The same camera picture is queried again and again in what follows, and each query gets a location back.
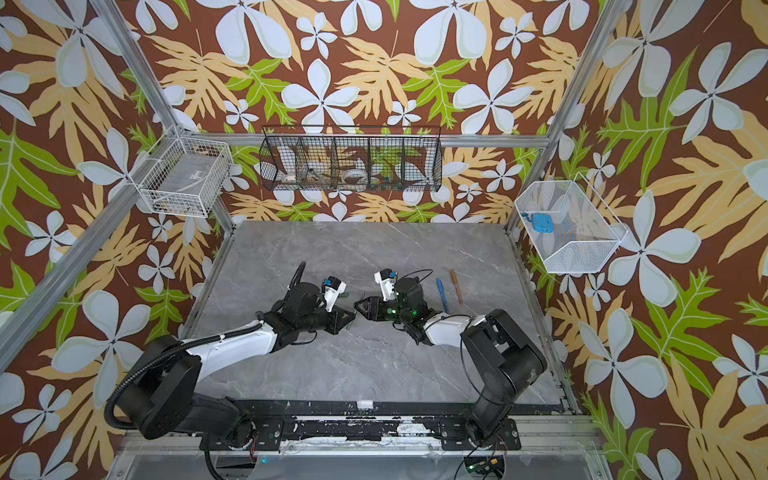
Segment blue object in basket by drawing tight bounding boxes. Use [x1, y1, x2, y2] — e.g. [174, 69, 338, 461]
[528, 213, 555, 234]

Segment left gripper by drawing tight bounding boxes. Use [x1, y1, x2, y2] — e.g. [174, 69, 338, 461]
[299, 303, 358, 335]

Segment brown pen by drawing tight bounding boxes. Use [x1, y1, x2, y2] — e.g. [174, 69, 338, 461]
[450, 269, 464, 304]

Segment electronics board with led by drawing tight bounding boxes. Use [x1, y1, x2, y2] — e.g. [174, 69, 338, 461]
[463, 456, 505, 479]

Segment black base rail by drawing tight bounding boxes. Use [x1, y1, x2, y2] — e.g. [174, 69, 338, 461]
[239, 400, 522, 452]

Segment white mesh basket right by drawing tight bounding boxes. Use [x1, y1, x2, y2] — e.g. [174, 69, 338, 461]
[515, 174, 629, 276]

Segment black wire basket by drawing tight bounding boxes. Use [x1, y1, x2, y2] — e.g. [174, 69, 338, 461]
[257, 125, 444, 192]

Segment white wire basket left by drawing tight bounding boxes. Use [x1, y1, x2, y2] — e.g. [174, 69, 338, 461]
[129, 127, 233, 218]

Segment blue pen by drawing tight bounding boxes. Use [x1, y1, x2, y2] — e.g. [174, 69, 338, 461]
[436, 278, 450, 314]

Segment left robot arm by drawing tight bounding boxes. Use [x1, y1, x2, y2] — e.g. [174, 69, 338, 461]
[104, 264, 355, 440]

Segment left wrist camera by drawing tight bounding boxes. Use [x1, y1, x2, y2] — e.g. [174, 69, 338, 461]
[322, 276, 347, 312]

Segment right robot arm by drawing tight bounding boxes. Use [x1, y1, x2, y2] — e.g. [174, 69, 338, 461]
[354, 277, 548, 446]

